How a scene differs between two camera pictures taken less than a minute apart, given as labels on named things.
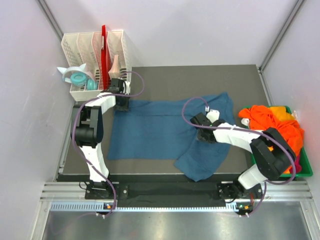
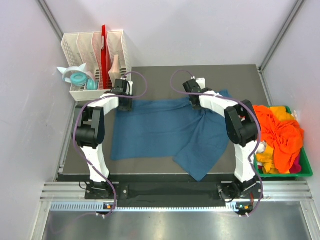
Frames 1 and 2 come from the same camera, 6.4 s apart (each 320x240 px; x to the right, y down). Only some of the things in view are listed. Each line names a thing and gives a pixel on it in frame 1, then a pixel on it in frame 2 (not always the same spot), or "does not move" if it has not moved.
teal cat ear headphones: (78, 76) does not move
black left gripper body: (123, 106) does not move
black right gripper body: (200, 137) → (195, 106)
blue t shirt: (163, 129) does not move
